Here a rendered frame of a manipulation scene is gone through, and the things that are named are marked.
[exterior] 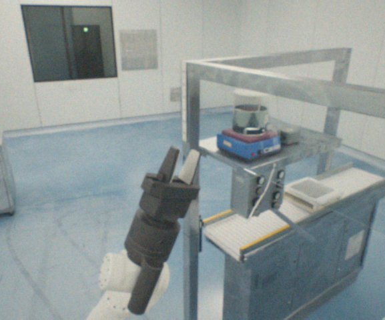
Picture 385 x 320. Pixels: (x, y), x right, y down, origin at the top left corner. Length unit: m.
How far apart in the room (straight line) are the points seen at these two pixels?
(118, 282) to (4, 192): 3.14
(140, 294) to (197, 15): 6.50
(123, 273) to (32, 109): 5.81
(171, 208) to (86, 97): 5.86
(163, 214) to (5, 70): 5.77
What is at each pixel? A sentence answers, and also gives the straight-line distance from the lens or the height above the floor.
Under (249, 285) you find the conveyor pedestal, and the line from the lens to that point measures 1.86.
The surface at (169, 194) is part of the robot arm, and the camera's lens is 0.58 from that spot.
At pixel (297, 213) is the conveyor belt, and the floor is 0.85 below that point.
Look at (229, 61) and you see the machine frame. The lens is 1.57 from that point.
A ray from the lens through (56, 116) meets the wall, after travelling 6.41.
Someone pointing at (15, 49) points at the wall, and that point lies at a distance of 6.23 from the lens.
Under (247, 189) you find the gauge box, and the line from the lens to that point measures 1.38.
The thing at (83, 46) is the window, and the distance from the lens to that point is 6.30.
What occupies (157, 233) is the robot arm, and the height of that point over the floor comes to 1.48.
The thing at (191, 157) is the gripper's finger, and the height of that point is 1.59.
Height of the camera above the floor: 1.82
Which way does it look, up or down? 23 degrees down
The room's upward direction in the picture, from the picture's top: straight up
